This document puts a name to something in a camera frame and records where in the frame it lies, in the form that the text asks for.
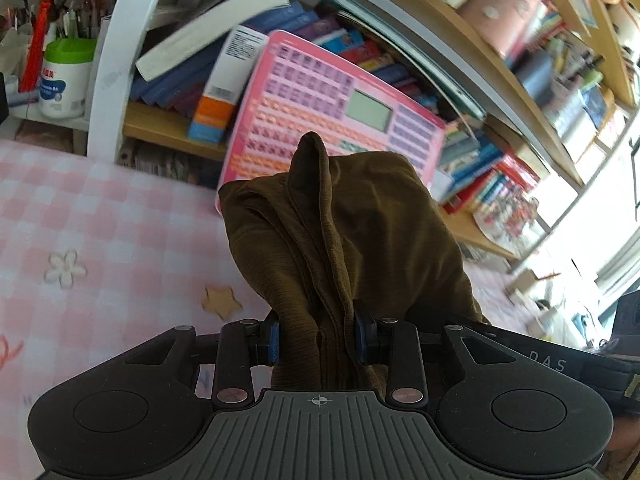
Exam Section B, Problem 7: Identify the white canister with green lid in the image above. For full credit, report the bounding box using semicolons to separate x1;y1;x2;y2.
39;37;97;121

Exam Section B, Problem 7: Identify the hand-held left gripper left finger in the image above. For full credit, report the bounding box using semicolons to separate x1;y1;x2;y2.
122;310;281;411

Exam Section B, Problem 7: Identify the brown garment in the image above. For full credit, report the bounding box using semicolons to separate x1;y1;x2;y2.
218;131;496;391

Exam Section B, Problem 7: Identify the pink storage box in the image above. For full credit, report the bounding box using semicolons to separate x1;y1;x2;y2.
459;0;551;58

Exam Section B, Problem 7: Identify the white side shelf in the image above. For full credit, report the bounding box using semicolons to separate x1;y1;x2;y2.
0;100;91;123

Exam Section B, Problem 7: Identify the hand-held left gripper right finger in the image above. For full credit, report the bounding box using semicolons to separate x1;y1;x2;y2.
352;307;506;413

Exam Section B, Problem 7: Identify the red tassel pen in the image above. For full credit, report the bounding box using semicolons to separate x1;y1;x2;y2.
19;0;56;93

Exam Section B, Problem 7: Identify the pink printed desk mat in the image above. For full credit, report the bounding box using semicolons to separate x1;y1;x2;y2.
0;137;596;476

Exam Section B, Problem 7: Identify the open white book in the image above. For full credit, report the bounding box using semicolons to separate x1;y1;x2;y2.
135;0;291;82

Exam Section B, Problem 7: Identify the white and orange box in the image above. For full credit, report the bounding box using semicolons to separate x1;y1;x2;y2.
187;25;271;143

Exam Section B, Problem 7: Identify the row of blue purple books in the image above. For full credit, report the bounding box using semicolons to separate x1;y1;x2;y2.
129;0;441;121

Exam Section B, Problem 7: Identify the row of slanted thin books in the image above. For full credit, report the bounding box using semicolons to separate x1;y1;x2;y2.
432;120;506;196

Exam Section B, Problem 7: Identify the row of colourful picture books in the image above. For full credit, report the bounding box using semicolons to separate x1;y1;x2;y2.
510;0;636;136

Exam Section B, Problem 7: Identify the red upright dictionary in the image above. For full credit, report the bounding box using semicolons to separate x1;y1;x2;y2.
440;170;501;216

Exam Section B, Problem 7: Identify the bunch of pens and pencils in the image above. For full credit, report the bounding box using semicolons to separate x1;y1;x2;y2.
0;0;113;41

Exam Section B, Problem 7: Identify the pink learning tablet toy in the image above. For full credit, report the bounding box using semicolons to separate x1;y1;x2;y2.
215;30;447;213

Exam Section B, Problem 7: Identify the thick red book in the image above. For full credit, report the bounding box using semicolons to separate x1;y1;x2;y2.
492;152;543;186

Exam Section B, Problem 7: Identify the wooden bookshelf with white frame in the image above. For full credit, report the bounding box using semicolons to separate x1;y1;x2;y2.
87;0;640;266

